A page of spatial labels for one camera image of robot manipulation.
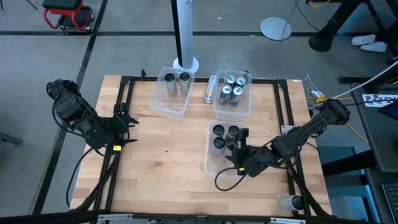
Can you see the red black rolling stool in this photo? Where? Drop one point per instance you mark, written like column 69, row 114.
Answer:
column 62, row 4

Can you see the yellow plug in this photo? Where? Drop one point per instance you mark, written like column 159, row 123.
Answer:
column 320, row 99

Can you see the grey chair base leg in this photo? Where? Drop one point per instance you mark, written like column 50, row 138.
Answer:
column 9, row 138

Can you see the clear plastic bin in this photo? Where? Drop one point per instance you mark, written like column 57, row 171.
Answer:
column 217, row 168
column 168, row 109
column 245, row 107

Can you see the white paper label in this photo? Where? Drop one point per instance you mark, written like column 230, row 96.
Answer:
column 379, row 100

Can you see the person's white shoe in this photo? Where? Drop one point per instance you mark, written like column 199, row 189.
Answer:
column 373, row 46
column 363, row 40

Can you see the black desk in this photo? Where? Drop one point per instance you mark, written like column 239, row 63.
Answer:
column 379, row 140

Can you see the grey arm base bracket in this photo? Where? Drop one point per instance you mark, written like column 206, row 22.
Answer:
column 286, row 128

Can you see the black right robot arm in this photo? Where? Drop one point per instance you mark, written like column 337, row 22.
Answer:
column 304, row 130

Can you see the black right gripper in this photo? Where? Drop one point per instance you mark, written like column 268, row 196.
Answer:
column 252, row 160

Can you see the white power adapter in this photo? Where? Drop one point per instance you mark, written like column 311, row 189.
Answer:
column 316, row 93

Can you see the blue silver soda can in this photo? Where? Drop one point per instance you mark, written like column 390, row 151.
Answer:
column 224, row 95
column 230, row 79
column 240, row 82
column 236, row 96

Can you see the black tablet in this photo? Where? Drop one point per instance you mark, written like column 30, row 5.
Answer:
column 391, row 110

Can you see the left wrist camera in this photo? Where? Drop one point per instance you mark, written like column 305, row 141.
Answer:
column 120, row 108

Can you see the black desk leg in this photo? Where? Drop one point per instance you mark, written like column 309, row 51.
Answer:
column 332, row 25

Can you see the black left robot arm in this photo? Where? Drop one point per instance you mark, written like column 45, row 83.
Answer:
column 74, row 112

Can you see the black floor bar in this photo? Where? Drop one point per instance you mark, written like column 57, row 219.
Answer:
column 348, row 163

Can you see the silver round floor stand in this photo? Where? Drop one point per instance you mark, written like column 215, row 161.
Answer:
column 275, row 28

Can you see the white yellow soda can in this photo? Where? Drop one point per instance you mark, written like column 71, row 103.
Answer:
column 171, row 88
column 290, row 202
column 211, row 90
column 184, row 87

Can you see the laptop keyboard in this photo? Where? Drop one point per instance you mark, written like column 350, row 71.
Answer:
column 391, row 202

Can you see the black rig crossbar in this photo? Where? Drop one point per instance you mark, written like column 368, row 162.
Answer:
column 46, row 217

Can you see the black floor tape strip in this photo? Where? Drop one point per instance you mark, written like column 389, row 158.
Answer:
column 140, row 33
column 80, row 77

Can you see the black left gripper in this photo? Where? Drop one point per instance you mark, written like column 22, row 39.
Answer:
column 116, row 130

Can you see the black aluminium table frame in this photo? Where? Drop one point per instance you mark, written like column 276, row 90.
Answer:
column 264, row 80

